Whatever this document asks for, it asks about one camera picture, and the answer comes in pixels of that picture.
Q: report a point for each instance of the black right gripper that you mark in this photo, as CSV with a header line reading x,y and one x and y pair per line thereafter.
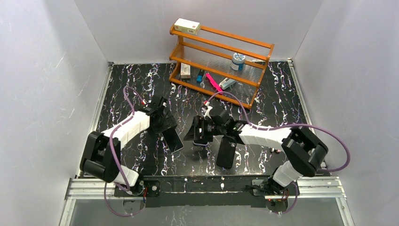
x,y
201,131

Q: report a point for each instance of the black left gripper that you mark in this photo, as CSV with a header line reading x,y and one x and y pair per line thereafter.
x,y
168,124

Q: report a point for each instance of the black phone case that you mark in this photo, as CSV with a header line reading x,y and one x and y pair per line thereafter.
x,y
226,152

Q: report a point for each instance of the black smartphone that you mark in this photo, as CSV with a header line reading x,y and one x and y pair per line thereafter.
x,y
173,140

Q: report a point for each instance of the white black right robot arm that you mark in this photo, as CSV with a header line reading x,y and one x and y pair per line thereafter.
x,y
304,150

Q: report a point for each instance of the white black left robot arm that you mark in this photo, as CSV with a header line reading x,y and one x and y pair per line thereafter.
x,y
102,151

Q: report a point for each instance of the small white grey box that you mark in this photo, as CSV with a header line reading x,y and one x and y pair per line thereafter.
x,y
185,71

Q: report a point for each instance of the blue marker pen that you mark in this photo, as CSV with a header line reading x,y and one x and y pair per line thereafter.
x,y
200,75

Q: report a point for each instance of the pink highlighter pen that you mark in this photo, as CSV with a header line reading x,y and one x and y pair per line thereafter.
x,y
215,85

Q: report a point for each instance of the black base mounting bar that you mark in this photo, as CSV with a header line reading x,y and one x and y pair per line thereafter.
x,y
165,191

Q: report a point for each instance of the orange wooden shelf rack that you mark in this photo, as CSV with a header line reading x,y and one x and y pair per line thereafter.
x,y
211,50

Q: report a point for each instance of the small white pink gadget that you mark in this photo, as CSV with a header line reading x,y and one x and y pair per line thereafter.
x,y
275,150

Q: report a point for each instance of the blue white round jar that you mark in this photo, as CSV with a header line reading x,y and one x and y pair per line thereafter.
x,y
238,61

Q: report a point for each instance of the white cardboard box red label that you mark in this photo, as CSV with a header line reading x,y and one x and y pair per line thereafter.
x,y
187,26

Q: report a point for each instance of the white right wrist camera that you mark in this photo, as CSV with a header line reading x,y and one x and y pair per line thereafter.
x,y
206,110

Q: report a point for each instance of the aluminium rail frame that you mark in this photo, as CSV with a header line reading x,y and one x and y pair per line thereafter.
x,y
321,201

